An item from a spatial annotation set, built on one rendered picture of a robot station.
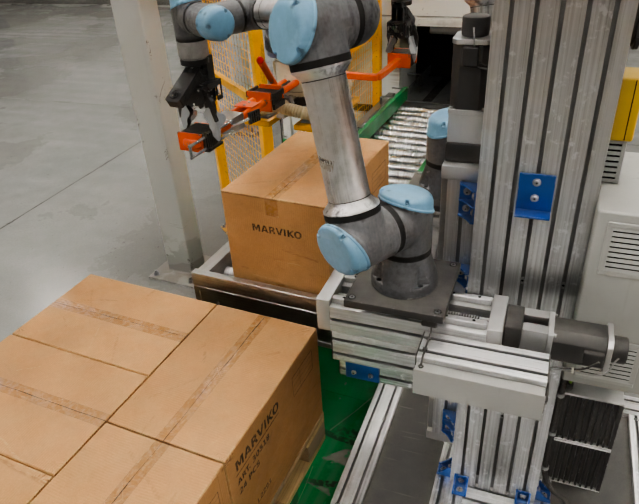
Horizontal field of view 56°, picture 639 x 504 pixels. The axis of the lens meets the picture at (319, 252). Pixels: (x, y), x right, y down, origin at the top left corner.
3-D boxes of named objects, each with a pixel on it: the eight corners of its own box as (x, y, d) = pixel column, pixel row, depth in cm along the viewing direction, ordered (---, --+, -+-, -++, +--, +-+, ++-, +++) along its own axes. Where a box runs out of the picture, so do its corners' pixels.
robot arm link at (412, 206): (444, 243, 132) (447, 188, 125) (401, 267, 125) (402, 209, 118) (404, 224, 141) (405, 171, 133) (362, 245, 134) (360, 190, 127)
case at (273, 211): (304, 214, 273) (298, 130, 252) (388, 229, 257) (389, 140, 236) (235, 286, 227) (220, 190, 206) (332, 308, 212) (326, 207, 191)
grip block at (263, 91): (259, 101, 193) (257, 83, 189) (286, 104, 189) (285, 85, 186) (246, 109, 186) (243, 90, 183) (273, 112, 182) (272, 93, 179)
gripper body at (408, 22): (385, 39, 210) (385, 2, 203) (393, 34, 216) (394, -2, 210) (407, 40, 207) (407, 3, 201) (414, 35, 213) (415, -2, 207)
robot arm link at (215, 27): (247, 1, 136) (221, -4, 143) (203, 8, 130) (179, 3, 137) (251, 37, 140) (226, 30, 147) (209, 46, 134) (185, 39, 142)
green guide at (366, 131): (392, 98, 407) (392, 85, 402) (407, 99, 403) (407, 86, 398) (286, 200, 284) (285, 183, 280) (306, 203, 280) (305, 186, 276)
